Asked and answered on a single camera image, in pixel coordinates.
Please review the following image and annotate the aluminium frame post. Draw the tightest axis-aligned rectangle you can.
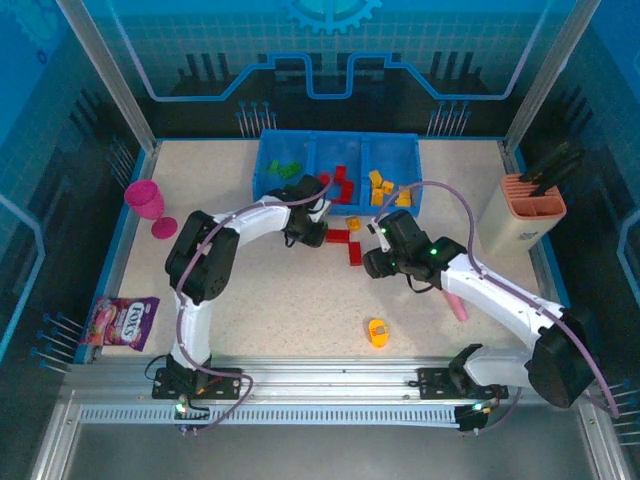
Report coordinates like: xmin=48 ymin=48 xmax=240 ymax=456
xmin=55 ymin=0 xmax=162 ymax=154
xmin=503 ymin=0 xmax=604 ymax=151

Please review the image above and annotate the pink plastic goblet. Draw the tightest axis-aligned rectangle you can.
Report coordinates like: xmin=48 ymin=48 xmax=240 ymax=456
xmin=123 ymin=179 xmax=179 ymax=241

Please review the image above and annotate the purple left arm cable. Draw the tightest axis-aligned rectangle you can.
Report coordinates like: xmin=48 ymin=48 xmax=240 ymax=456
xmin=172 ymin=179 xmax=336 ymax=437

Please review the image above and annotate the orange oval toy tag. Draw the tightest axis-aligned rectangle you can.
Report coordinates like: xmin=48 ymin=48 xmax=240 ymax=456
xmin=367 ymin=318 xmax=391 ymax=349

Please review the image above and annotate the white slotted cable duct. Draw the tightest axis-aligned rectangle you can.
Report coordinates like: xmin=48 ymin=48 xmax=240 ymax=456
xmin=79 ymin=404 xmax=464 ymax=427

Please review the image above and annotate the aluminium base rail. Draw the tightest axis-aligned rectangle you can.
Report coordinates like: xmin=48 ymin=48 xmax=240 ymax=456
xmin=64 ymin=355 xmax=596 ymax=406

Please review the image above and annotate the black knife handle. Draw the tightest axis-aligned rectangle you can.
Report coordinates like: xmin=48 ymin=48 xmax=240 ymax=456
xmin=528 ymin=149 xmax=585 ymax=190
xmin=520 ymin=141 xmax=574 ymax=184
xmin=532 ymin=172 xmax=571 ymax=197

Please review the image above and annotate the small black controller board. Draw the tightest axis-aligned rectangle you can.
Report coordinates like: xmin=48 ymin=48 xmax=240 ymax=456
xmin=172 ymin=399 xmax=211 ymax=432
xmin=454 ymin=399 xmax=501 ymax=434

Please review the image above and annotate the blue three-compartment plastic bin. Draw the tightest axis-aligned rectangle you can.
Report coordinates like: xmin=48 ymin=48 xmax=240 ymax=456
xmin=251 ymin=128 xmax=422 ymax=217

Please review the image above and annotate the pink tube toy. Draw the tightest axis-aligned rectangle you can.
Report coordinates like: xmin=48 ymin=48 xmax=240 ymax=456
xmin=444 ymin=293 xmax=471 ymax=322

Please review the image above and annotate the purple Fox's candy bag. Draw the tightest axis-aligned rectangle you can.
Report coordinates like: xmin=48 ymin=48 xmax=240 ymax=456
xmin=78 ymin=295 xmax=161 ymax=353

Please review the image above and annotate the beige knife block pink top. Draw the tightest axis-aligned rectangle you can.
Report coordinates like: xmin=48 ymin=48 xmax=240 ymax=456
xmin=476 ymin=172 xmax=569 ymax=259

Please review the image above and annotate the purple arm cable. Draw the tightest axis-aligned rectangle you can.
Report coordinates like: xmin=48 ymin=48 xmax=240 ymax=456
xmin=372 ymin=180 xmax=621 ymax=437
xmin=172 ymin=179 xmax=336 ymax=437

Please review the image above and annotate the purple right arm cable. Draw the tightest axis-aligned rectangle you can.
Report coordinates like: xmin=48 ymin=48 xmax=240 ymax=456
xmin=372 ymin=180 xmax=621 ymax=437

